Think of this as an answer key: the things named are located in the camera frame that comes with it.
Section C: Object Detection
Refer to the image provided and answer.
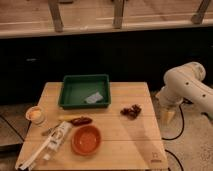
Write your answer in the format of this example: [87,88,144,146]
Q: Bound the white cup with orange contents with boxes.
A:
[25,106,45,125]

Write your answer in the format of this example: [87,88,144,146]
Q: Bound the metal utensil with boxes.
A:
[41,124,59,136]

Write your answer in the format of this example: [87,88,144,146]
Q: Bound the white tube package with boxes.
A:
[43,121,72,161]

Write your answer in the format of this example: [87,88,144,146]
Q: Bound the red bowl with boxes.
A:
[71,125,102,156]

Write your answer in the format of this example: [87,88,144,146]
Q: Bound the black cable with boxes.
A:
[161,103,186,171]

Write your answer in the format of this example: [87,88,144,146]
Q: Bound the dark grape bunch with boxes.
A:
[120,104,142,119]

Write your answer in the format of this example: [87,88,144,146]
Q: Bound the green plastic tray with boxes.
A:
[58,74,111,110]

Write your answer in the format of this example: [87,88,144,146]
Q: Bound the white paper scrap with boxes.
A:
[85,92,103,104]

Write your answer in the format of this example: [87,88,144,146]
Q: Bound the white stick tool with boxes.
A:
[18,140,49,171]

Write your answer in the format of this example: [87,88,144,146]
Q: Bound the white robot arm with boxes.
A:
[156,62,213,124]

